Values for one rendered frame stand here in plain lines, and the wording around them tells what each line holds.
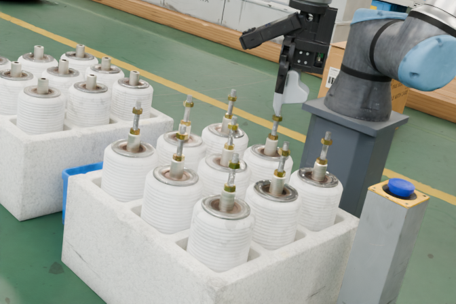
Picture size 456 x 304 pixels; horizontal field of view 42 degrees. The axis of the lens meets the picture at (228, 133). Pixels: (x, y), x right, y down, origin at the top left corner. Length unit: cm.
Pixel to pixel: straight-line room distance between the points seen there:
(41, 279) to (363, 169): 70
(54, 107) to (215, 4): 220
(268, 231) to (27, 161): 53
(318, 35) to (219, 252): 42
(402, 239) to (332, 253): 18
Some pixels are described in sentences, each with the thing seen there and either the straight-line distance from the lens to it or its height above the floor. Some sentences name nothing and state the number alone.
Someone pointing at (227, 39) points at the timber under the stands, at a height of 4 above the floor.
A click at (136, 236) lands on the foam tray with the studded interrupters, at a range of 96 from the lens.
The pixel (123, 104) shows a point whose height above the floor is 21.
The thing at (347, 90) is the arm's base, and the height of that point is 35.
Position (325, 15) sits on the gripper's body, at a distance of 105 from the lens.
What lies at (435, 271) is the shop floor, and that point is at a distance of 144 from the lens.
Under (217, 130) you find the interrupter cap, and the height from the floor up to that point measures 25.
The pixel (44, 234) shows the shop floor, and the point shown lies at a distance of 127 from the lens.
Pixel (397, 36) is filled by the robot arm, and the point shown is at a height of 50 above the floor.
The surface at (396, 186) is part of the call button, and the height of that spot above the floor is 33.
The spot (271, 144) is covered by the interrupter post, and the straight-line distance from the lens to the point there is 112.
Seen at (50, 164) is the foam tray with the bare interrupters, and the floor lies 12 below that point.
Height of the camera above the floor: 66
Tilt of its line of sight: 20 degrees down
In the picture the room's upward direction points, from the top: 10 degrees clockwise
